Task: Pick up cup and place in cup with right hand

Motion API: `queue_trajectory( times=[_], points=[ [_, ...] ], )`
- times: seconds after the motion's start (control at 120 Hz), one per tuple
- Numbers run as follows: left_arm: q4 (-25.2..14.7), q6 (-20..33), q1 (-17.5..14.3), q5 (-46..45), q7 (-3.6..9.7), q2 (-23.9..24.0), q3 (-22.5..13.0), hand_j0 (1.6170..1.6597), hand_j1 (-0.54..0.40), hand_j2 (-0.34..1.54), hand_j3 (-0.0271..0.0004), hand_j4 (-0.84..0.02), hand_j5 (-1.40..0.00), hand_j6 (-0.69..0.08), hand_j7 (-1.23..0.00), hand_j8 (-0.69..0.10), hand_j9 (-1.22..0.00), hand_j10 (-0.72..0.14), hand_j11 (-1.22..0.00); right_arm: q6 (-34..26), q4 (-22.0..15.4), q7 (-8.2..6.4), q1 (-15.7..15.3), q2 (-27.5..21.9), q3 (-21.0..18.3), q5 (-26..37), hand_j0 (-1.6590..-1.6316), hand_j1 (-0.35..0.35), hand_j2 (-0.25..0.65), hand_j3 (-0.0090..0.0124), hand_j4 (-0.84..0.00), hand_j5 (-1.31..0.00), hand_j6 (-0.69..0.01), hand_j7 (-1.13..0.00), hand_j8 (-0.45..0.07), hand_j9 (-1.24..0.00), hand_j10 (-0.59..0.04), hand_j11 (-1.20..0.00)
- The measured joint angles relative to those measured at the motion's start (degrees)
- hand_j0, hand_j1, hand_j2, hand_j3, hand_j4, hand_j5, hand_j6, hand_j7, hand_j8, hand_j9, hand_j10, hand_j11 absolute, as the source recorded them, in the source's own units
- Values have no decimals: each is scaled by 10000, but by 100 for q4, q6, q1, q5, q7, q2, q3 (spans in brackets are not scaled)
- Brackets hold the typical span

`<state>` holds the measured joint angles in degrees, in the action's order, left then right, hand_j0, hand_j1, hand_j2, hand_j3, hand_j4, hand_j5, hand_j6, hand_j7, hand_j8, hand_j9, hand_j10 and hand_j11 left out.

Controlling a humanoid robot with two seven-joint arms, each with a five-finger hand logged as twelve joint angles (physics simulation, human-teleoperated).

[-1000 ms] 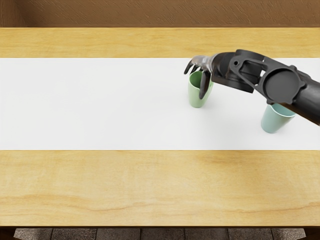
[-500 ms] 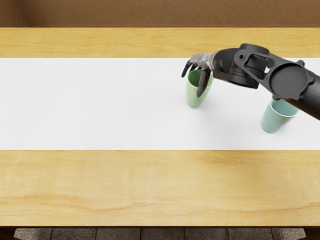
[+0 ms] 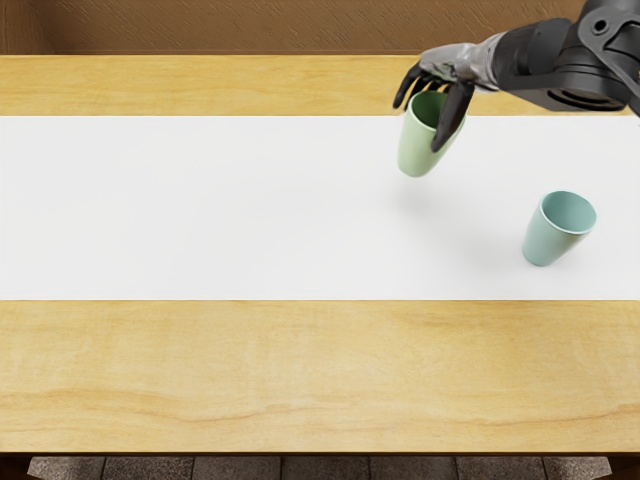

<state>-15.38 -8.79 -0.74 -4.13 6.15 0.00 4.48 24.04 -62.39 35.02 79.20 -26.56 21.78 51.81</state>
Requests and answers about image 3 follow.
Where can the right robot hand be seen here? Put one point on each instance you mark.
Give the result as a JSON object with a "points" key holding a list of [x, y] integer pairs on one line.
{"points": [[452, 62]]}

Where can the light green cup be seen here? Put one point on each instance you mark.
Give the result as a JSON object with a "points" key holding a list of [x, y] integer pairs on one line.
{"points": [[417, 145]]}

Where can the pale teal cup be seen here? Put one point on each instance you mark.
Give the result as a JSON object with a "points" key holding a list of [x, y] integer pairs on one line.
{"points": [[547, 237]]}

